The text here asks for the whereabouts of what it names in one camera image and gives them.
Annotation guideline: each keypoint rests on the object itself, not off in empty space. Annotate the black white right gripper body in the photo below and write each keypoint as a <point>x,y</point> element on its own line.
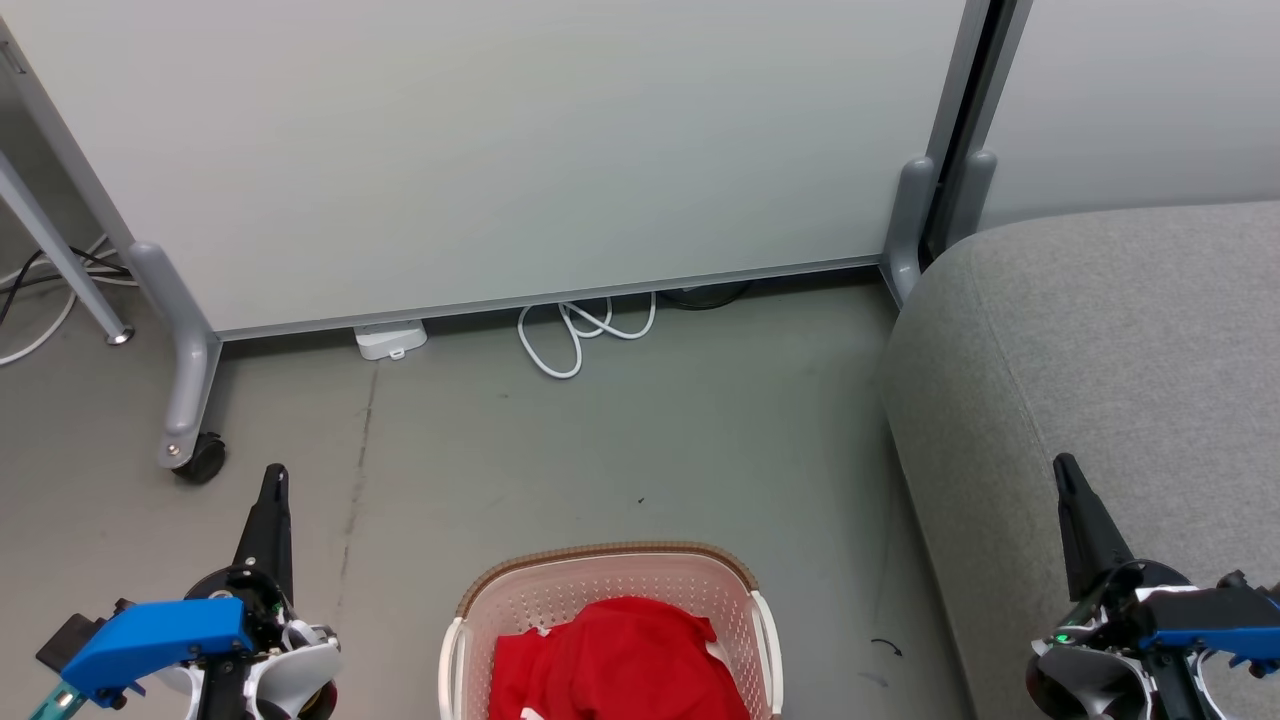
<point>1090,670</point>

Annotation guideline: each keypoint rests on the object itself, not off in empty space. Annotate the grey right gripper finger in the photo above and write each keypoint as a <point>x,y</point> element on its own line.
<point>1085,530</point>

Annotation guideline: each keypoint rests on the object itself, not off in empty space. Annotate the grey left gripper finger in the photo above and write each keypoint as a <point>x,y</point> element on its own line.
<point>272,530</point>

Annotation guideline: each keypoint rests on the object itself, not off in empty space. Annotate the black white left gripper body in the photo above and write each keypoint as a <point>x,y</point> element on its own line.
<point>290,665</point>

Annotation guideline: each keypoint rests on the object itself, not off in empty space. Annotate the grey sofa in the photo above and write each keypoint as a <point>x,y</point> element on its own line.
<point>1090,380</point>

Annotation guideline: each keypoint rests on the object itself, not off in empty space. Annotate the red garment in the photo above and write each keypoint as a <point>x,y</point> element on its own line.
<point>620,665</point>

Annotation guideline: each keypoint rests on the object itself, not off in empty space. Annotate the black caster wheel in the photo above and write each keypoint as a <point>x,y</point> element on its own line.
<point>203,460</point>

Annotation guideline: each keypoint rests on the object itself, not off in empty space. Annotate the grey partition foot with caster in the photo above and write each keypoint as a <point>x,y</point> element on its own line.
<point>185,350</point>

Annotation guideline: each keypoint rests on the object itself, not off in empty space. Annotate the small black floor scrap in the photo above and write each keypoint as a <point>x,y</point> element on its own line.
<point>890,646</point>

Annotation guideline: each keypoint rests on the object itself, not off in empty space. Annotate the white power adapter box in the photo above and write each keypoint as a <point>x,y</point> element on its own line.
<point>390,338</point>

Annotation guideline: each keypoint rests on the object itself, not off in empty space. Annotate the grey metal table leg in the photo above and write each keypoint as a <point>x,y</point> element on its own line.
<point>60,250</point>

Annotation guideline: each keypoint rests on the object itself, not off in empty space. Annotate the grey partition foot without caster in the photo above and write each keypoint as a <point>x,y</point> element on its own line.
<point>908,220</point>

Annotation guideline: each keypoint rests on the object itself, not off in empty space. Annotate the narrow white partition panel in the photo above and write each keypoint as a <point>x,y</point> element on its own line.
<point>1130,100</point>

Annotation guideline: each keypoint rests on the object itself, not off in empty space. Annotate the wide white partition panel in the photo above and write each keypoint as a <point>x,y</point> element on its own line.
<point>500,150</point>

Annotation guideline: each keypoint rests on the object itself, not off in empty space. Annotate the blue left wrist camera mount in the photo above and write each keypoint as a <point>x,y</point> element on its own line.
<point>160,635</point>

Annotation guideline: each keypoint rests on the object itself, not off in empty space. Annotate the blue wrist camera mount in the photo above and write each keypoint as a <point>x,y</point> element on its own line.
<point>1215,610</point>
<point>160,635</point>

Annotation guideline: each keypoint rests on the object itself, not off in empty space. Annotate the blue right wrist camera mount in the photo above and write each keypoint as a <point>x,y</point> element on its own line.
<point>1215,610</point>

